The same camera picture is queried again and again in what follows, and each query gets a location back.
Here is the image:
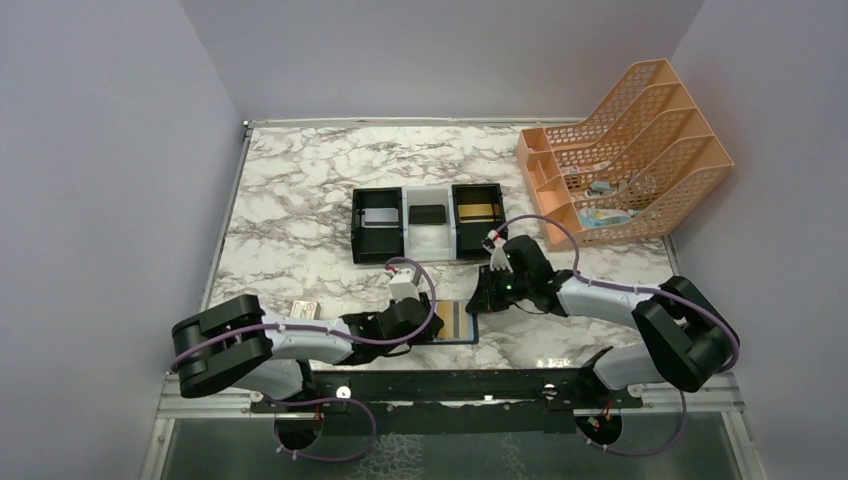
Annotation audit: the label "black leather card holder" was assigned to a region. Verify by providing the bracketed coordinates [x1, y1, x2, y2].
[424, 300, 479, 345]

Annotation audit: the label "gold card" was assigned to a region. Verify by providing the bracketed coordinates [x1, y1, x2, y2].
[457, 203, 500, 224]

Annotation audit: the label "black white three-compartment tray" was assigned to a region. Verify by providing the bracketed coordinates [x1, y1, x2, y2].
[350, 183, 506, 265]

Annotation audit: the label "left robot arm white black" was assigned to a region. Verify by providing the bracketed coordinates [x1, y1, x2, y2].
[171, 294, 444, 399]

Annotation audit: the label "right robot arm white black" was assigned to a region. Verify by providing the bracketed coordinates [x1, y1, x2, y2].
[466, 231, 738, 397]

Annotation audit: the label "silver card in tray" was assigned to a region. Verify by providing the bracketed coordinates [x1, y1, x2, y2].
[360, 208, 399, 228]

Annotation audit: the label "black card in tray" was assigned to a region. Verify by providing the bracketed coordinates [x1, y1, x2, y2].
[408, 204, 448, 225]

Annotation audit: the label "items inside file rack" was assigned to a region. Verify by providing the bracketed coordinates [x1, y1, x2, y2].
[562, 161, 655, 229]

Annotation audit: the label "orange plastic file rack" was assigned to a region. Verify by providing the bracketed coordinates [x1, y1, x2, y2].
[515, 59, 734, 251]

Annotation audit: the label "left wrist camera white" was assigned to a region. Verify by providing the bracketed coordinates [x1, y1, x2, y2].
[389, 268, 421, 302]

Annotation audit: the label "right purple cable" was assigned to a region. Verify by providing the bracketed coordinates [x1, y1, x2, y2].
[486, 214, 742, 458]

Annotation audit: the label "purple cable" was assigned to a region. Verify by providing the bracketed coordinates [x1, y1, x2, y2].
[486, 214, 742, 458]
[170, 256, 380, 462]

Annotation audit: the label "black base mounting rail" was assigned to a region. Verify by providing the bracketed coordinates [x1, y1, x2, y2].
[250, 368, 643, 436]

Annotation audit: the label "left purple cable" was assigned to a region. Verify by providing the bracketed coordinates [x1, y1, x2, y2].
[170, 256, 380, 462]

